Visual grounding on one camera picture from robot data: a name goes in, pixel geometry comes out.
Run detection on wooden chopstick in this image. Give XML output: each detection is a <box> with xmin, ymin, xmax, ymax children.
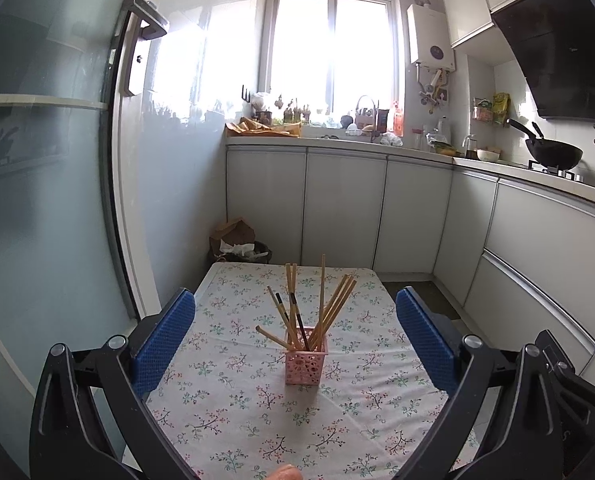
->
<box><xmin>310</xmin><ymin>284</ymin><xmax>347</xmax><ymax>351</ymax></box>
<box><xmin>288</xmin><ymin>263</ymin><xmax>299</xmax><ymax>344</ymax></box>
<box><xmin>307</xmin><ymin>273</ymin><xmax>352</xmax><ymax>350</ymax></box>
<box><xmin>255</xmin><ymin>325</ymin><xmax>295</xmax><ymax>351</ymax></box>
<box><xmin>267</xmin><ymin>287</ymin><xmax>301</xmax><ymax>350</ymax></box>
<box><xmin>309</xmin><ymin>274</ymin><xmax>356</xmax><ymax>350</ymax></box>
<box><xmin>285</xmin><ymin>263</ymin><xmax>299</xmax><ymax>348</ymax></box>
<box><xmin>318</xmin><ymin>254</ymin><xmax>326</xmax><ymax>328</ymax></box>

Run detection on black chopstick gold band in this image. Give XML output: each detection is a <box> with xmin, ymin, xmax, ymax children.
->
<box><xmin>274</xmin><ymin>292</ymin><xmax>302</xmax><ymax>350</ymax></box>

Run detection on person's left hand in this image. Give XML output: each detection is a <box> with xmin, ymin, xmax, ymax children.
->
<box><xmin>267</xmin><ymin>464</ymin><xmax>303</xmax><ymax>480</ymax></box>

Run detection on white lower cabinets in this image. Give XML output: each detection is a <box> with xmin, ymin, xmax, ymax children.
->
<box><xmin>226</xmin><ymin>138</ymin><xmax>595</xmax><ymax>377</ymax></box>

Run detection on floral tablecloth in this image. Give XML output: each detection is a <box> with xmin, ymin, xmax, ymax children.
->
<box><xmin>146</xmin><ymin>262</ymin><xmax>448</xmax><ymax>479</ymax></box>

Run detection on black wok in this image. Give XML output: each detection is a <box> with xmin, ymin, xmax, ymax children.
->
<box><xmin>506</xmin><ymin>118</ymin><xmax>583</xmax><ymax>171</ymax></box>

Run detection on white bowl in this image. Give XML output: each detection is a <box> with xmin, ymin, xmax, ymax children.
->
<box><xmin>476</xmin><ymin>148</ymin><xmax>500</xmax><ymax>162</ymax></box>

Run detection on pink perforated holder basket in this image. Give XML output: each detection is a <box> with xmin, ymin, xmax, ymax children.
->
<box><xmin>284</xmin><ymin>351</ymin><xmax>328</xmax><ymax>386</ymax></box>

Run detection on green snack bags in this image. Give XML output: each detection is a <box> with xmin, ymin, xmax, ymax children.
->
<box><xmin>472</xmin><ymin>92</ymin><xmax>511</xmax><ymax>126</ymax></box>

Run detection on black trash bin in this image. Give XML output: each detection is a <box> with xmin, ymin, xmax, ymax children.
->
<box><xmin>208</xmin><ymin>240</ymin><xmax>272</xmax><ymax>264</ymax></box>

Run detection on black range hood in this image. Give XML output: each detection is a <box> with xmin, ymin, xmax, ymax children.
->
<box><xmin>493</xmin><ymin>0</ymin><xmax>595</xmax><ymax>120</ymax></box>

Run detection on countertop clutter basket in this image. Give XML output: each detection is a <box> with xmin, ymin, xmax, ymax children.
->
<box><xmin>355</xmin><ymin>96</ymin><xmax>390</xmax><ymax>133</ymax></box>

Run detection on white water heater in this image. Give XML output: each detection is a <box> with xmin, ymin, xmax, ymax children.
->
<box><xmin>407</xmin><ymin>4</ymin><xmax>456</xmax><ymax>72</ymax></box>

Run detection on glass sliding door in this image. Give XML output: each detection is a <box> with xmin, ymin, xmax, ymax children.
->
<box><xmin>0</xmin><ymin>0</ymin><xmax>130</xmax><ymax>467</ymax></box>

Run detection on window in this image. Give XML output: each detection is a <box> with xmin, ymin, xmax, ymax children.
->
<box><xmin>258</xmin><ymin>0</ymin><xmax>404</xmax><ymax>118</ymax></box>

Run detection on door handle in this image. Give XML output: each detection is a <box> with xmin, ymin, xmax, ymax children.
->
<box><xmin>122</xmin><ymin>0</ymin><xmax>169</xmax><ymax>96</ymax></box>

